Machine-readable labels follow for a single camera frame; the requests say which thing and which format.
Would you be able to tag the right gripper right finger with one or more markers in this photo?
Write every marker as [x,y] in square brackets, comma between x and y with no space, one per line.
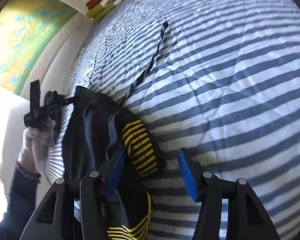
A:
[247,217]

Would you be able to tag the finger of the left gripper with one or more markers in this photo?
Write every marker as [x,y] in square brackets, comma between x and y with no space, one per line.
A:
[62,102]

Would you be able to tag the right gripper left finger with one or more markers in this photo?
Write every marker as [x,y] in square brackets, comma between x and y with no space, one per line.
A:
[73,210]

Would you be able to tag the black shorts yellow stripes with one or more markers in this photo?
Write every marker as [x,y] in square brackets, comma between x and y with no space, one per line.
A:
[97,127]

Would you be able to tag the left denim sleeve forearm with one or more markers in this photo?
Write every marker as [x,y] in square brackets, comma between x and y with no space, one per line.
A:
[21,203]

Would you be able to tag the left white gloved hand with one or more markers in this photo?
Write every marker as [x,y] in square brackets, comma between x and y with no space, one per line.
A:
[36,144]

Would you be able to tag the blue white striped quilt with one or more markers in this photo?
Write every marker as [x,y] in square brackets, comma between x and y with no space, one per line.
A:
[225,85]

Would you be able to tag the landscape wall scroll painting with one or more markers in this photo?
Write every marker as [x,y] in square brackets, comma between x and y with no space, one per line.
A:
[31,34]

